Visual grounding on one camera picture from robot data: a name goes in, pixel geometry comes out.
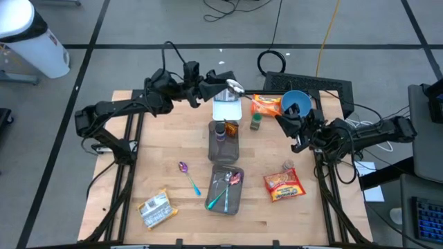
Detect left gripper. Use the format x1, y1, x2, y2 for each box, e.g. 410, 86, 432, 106
181, 70, 237, 109

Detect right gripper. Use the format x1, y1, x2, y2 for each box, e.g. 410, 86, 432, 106
275, 102, 325, 153

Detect blue-grey food packet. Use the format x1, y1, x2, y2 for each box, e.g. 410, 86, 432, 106
215, 89, 240, 103

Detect red ramen noodle packet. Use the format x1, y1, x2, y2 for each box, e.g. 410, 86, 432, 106
263, 167, 307, 203

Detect iridescent spoon teal handle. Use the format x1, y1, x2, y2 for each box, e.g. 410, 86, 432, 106
206, 172, 243, 211

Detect grey transparent plastic bin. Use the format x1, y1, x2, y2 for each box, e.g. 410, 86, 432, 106
207, 120, 240, 165
204, 164, 245, 216

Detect silver spoon light-blue handle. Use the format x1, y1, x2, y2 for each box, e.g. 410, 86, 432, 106
223, 172, 233, 214

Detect yellow white food packet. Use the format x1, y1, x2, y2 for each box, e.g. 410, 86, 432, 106
138, 188, 179, 230

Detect blue bowl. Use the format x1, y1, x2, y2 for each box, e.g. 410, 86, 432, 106
280, 89, 314, 118

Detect white plastic bin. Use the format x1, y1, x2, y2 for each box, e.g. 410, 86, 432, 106
212, 90, 243, 122

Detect orange ramen noodle packet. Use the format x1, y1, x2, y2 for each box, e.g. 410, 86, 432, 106
251, 93, 283, 118

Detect green lid spice jar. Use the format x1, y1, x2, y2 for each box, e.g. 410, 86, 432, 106
249, 112, 263, 131

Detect black perforated panel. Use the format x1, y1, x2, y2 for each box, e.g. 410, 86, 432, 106
263, 71, 356, 120

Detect white paper sheet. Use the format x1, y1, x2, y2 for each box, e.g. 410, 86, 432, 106
354, 160, 385, 203

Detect white computer mouse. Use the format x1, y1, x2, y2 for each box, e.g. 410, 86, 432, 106
389, 207, 404, 225

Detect black box on desk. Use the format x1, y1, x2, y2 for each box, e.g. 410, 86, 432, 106
422, 79, 443, 125

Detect backlit computer keyboard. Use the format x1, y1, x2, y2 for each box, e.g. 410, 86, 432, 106
411, 196, 443, 245

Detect white trash can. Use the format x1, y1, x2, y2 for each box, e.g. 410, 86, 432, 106
0, 0, 71, 80

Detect coiled black floor cable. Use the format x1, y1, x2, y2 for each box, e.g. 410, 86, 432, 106
256, 0, 287, 77

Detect tangled black floor cable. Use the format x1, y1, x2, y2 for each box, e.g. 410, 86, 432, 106
202, 0, 274, 22

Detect iridescent spoon blue handle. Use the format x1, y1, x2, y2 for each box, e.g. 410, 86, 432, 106
177, 160, 202, 197

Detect yellow floor cable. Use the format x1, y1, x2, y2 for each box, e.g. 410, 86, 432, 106
315, 0, 342, 77

